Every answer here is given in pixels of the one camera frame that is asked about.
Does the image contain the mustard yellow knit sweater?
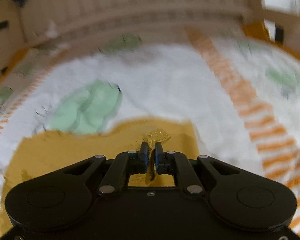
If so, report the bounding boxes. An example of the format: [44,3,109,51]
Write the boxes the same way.
[0,118,199,237]

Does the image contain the white leaf-print duvet cover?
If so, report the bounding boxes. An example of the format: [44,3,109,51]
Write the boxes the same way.
[0,28,300,236]

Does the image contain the orange fitted bed sheet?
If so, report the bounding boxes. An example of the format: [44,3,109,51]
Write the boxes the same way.
[0,21,300,93]

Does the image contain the light wooden bed frame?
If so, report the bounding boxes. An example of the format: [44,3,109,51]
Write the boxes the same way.
[0,0,300,77]

